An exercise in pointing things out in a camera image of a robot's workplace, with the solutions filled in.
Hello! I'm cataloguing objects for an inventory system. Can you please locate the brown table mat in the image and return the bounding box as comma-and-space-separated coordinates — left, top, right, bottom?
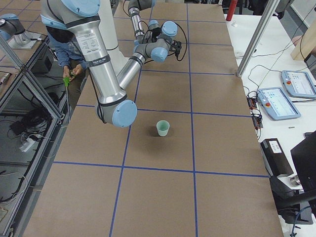
24, 3, 283, 237

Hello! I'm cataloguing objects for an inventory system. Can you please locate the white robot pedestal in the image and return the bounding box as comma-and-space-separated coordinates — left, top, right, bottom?
98, 0, 128, 66

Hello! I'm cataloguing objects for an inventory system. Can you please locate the near teach pendant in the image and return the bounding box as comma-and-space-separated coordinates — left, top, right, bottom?
257, 87, 301, 121

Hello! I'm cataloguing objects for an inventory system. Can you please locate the black box with label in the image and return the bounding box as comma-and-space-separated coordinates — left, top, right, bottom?
260, 138, 294, 178

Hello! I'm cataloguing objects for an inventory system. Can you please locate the wooden post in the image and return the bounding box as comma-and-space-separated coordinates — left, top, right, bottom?
291, 20, 316, 61

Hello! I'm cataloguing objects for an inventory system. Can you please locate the far teach pendant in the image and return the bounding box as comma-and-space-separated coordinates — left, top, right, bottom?
281, 71, 316, 99

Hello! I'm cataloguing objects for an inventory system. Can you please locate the black monitor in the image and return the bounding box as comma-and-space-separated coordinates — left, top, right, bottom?
291, 134, 316, 191

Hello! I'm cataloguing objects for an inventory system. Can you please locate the aluminium frame post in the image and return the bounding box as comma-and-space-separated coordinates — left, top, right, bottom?
236, 0, 280, 78

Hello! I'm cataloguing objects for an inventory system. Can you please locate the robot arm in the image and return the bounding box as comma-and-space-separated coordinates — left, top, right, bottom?
117, 0, 182, 89
41, 0, 144, 127

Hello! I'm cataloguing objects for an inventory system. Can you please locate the seated person in blue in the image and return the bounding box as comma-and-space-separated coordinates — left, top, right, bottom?
46, 26, 87, 109

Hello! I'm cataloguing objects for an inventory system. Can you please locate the teach pendant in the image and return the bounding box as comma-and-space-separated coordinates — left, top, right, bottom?
257, 87, 301, 121
281, 71, 316, 99

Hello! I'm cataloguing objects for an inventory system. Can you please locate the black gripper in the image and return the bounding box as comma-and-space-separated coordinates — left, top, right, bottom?
170, 40, 182, 55

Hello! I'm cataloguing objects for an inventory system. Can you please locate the green cup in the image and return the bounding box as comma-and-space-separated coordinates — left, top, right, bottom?
156, 120, 170, 137

